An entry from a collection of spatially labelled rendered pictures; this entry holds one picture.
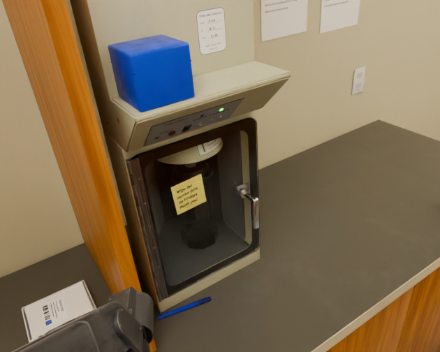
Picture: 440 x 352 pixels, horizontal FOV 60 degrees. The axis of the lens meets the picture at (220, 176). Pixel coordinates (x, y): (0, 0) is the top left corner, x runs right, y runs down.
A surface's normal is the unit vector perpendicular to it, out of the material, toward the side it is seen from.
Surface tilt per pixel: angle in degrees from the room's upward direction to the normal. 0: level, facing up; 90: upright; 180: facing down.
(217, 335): 0
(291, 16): 90
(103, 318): 70
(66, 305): 0
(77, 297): 0
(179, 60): 90
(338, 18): 90
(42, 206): 90
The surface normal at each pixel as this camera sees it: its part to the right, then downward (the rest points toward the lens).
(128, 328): 0.90, -0.42
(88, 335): 0.81, -0.48
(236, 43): 0.55, 0.40
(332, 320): -0.07, -0.85
